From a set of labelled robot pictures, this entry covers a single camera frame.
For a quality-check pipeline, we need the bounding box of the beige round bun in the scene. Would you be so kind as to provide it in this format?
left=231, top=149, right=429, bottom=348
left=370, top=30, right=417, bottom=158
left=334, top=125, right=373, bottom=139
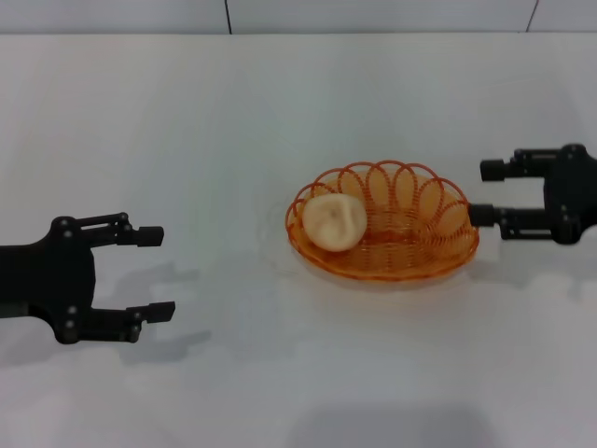
left=302, top=193, right=368, bottom=254

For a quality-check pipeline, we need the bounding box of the orange wire basket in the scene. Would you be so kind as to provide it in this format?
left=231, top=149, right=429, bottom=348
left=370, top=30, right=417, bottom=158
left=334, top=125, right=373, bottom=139
left=285, top=160, right=481, bottom=283

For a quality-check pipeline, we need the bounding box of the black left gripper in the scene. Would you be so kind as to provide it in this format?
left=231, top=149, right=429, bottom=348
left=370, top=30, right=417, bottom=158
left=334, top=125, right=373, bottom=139
left=0, top=211, right=177, bottom=346

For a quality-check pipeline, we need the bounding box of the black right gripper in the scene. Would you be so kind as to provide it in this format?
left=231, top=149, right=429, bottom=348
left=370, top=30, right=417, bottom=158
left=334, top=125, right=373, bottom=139
left=468, top=143, right=597, bottom=246

